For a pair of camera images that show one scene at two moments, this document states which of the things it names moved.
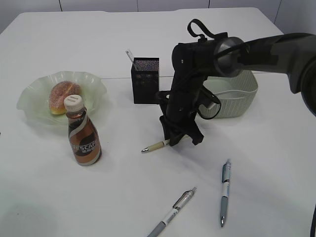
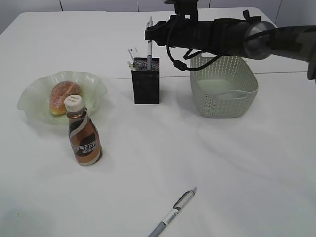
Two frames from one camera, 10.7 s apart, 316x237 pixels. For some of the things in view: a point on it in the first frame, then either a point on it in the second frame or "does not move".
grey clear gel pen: x=182 y=200 does not move
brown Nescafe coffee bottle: x=84 y=140 does not move
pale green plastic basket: x=235 y=93 does not move
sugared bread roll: x=58 y=93 does not move
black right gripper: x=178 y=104 to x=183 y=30
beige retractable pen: x=161 y=144 to x=134 y=67
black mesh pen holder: x=145 y=81 does not move
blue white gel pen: x=225 y=183 to x=149 y=24
